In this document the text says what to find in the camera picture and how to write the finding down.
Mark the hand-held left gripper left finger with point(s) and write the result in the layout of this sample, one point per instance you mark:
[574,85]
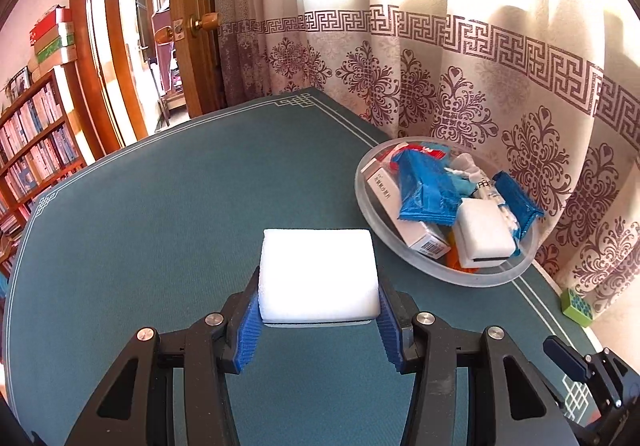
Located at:
[247,331]

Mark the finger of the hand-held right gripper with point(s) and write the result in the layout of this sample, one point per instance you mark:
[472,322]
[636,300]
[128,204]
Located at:
[610,376]
[565,357]

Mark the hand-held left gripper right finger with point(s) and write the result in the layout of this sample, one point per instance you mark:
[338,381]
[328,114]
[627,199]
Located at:
[392,341]

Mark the white sponge with black stripe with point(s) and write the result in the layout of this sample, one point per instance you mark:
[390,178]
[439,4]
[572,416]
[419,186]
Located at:
[482,226]
[320,271]

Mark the clear plastic bowl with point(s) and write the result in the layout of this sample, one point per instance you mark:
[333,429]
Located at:
[500,276]

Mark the orange yellow toy block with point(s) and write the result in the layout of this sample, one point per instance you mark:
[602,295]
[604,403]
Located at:
[457,258]

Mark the white medicine box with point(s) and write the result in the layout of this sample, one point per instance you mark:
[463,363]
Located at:
[382,191]

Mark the blue snack packet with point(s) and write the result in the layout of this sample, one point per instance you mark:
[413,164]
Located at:
[517,203]
[425,186]

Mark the cotton swab bag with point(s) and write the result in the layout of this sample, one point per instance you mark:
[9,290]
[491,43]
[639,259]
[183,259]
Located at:
[487,188]

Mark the red snack packet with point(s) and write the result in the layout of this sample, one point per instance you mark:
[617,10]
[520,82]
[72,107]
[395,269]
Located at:
[425,154]

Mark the green patterned box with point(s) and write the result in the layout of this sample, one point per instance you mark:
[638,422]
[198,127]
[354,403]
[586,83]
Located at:
[575,307]

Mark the teal table mat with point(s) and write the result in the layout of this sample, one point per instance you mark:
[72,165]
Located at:
[150,226]

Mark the patterned cream curtain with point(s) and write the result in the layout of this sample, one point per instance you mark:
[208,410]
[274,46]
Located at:
[450,51]

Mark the hanging mauve pants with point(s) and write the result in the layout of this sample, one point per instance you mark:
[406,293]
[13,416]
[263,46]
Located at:
[162,46]

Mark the wooden door knob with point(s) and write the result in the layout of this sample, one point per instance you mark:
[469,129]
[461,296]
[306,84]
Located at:
[205,21]

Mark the stacked boxes on bookshelf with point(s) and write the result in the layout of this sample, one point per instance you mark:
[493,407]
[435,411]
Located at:
[52,39]

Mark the wooden door frame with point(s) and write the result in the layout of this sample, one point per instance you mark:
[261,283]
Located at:
[90,51]

